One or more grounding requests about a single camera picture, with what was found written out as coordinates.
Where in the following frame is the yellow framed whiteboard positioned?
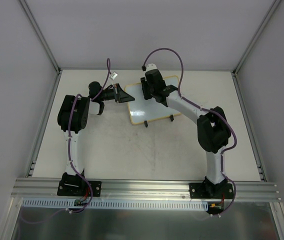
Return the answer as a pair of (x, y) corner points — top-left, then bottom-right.
(124, 82), (181, 125)

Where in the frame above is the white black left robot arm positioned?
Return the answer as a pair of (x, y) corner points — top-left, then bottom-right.
(57, 81), (135, 202)

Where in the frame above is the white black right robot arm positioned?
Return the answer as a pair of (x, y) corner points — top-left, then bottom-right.
(140, 66), (231, 199)

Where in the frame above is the black whiteboard stand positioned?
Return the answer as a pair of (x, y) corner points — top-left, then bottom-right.
(142, 114), (175, 128)

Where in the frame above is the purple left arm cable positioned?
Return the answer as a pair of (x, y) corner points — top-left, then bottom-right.
(19, 57), (113, 224)

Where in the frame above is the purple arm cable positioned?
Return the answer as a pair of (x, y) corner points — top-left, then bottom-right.
(141, 47), (238, 220)
(19, 57), (113, 224)

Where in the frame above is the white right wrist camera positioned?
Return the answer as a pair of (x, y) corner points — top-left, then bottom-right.
(141, 63), (157, 72)

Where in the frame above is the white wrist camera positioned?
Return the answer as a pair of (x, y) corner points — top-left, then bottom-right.
(109, 71), (118, 80)
(141, 63), (157, 72)

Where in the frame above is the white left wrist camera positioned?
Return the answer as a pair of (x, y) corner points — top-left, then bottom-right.
(109, 71), (118, 80)

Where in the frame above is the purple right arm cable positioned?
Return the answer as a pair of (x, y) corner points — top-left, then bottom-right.
(141, 47), (238, 220)

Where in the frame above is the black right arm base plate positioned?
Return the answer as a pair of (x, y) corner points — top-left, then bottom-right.
(188, 182), (234, 200)

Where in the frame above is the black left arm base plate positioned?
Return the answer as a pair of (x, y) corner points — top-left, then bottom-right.
(57, 178), (102, 197)

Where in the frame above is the white slotted cable duct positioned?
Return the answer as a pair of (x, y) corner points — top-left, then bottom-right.
(21, 198), (209, 212)

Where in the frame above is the aluminium mounting rail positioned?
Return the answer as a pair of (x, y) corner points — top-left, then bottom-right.
(10, 177), (282, 202)

